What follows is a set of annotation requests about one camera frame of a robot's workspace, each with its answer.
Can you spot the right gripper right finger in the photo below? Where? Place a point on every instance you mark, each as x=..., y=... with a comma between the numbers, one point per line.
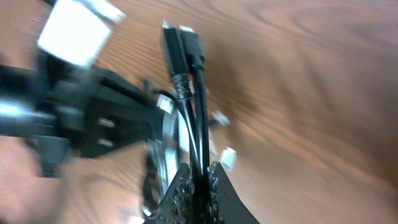
x=225, y=205

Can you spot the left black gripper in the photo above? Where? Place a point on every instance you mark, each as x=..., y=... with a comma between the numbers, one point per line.
x=92, y=111

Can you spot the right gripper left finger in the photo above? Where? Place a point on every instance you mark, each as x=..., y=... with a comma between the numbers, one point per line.
x=175, y=207

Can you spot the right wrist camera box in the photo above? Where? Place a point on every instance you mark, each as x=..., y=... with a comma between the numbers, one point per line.
x=77, y=30

